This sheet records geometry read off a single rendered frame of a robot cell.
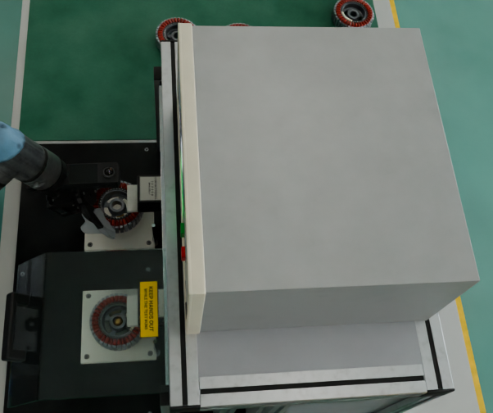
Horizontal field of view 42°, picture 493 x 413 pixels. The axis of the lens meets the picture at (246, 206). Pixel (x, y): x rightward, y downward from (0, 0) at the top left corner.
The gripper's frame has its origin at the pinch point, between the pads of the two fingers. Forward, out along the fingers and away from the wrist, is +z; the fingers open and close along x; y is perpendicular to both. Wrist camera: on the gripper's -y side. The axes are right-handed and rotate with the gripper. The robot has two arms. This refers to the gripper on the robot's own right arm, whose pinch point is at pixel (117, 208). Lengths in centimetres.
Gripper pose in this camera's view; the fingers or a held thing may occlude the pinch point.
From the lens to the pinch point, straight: 139.9
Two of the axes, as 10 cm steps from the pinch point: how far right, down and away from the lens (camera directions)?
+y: -9.1, 2.4, 3.3
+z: 4.0, 3.6, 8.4
